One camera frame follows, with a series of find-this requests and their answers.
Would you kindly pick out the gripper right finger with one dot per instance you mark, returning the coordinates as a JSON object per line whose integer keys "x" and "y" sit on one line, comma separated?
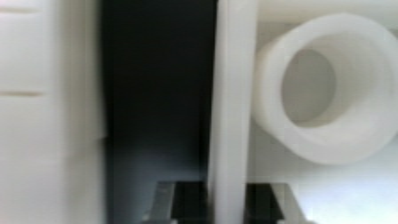
{"x": 271, "y": 206}

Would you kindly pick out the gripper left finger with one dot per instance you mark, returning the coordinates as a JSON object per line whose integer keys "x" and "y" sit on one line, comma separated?
{"x": 179, "y": 204}

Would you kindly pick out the white square tabletop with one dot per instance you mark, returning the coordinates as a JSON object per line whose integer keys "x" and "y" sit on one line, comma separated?
{"x": 303, "y": 112}

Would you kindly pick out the white U-shaped obstacle fence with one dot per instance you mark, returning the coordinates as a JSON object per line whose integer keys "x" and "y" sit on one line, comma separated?
{"x": 49, "y": 113}

